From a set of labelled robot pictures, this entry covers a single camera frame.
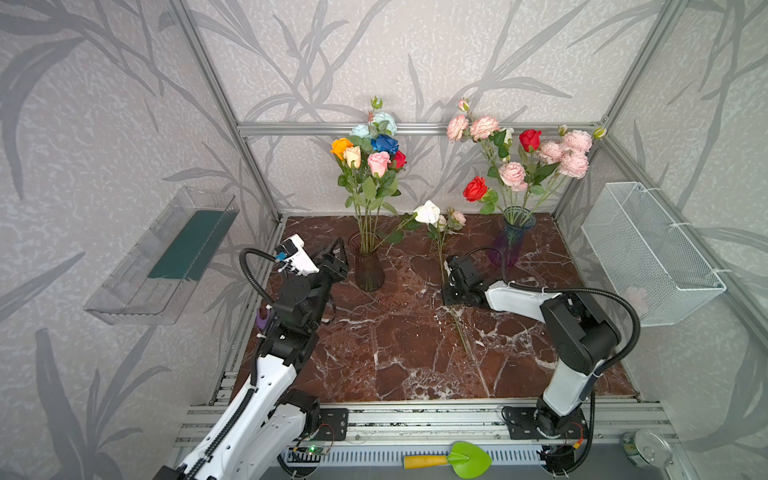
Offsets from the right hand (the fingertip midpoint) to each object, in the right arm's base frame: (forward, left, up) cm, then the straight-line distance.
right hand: (445, 283), depth 97 cm
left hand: (-6, +28, +32) cm, 43 cm away
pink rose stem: (+14, -17, +33) cm, 40 cm away
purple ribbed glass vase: (+9, -20, +6) cm, 23 cm away
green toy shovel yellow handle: (-47, -1, 0) cm, 47 cm away
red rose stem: (+14, -7, +28) cm, 32 cm away
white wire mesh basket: (-13, -40, +32) cm, 53 cm away
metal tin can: (-45, -41, +3) cm, 61 cm away
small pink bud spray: (+28, -6, +1) cm, 29 cm away
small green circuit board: (-45, +35, -2) cm, 57 cm away
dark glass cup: (+2, +25, +6) cm, 25 cm away
